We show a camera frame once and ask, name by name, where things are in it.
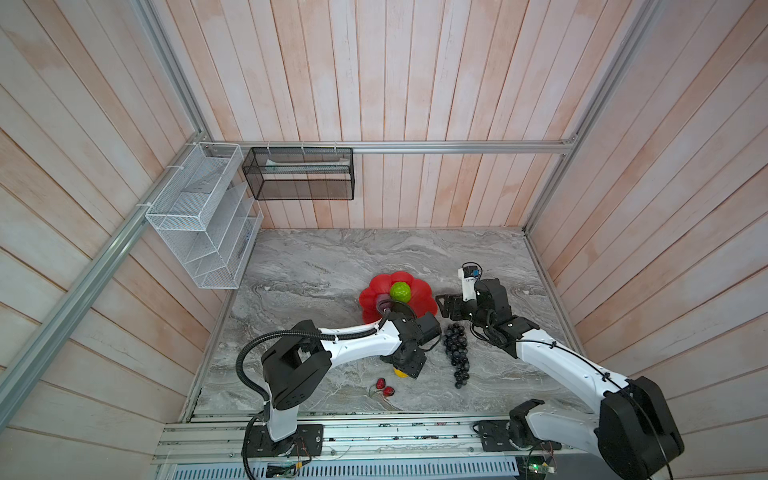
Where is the black grape bunch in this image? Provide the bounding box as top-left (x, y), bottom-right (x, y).
top-left (442, 322), bottom-right (470, 389)

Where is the green bumpy custard apple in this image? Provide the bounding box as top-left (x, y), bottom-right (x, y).
top-left (389, 281), bottom-right (412, 304)

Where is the purple round fruit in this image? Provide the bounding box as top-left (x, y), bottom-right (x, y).
top-left (375, 294), bottom-right (393, 316)

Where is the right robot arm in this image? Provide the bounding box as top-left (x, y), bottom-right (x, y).
top-left (435, 277), bottom-right (685, 479)

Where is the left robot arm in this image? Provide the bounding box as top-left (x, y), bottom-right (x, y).
top-left (261, 310), bottom-right (442, 443)

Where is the red flower-shaped fruit bowl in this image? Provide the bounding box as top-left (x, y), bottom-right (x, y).
top-left (359, 271), bottom-right (438, 324)

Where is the red cherries pair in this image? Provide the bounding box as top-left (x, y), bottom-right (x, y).
top-left (368, 377), bottom-right (396, 398)

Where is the green circuit board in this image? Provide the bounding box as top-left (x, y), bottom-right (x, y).
top-left (265, 462), bottom-right (303, 479)

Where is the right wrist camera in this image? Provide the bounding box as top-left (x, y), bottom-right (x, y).
top-left (458, 262), bottom-right (483, 302)

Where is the aluminium front rail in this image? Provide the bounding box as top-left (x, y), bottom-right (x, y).
top-left (151, 413), bottom-right (649, 464)

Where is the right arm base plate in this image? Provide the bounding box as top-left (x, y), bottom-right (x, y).
top-left (472, 419), bottom-right (562, 452)

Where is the black corrugated cable conduit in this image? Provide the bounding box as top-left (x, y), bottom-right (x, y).
top-left (235, 308), bottom-right (391, 480)

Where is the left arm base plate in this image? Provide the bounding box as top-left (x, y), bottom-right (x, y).
top-left (241, 424), bottom-right (324, 458)

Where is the aluminium back frame bar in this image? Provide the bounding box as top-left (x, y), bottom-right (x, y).
top-left (237, 140), bottom-right (575, 155)

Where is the aluminium frame bar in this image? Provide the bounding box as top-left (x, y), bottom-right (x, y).
top-left (1, 1), bottom-right (220, 435)
top-left (237, 140), bottom-right (575, 155)
top-left (522, 1), bottom-right (668, 239)

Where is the black wire mesh basket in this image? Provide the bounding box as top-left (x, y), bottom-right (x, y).
top-left (242, 146), bottom-right (356, 201)

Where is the white wire mesh shelf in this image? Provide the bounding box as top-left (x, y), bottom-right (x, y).
top-left (146, 142), bottom-right (264, 290)

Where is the aluminium right frame bar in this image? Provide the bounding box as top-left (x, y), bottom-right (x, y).
top-left (522, 1), bottom-right (668, 239)

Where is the aluminium left frame bar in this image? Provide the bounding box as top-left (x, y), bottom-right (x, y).
top-left (1, 1), bottom-right (220, 435)

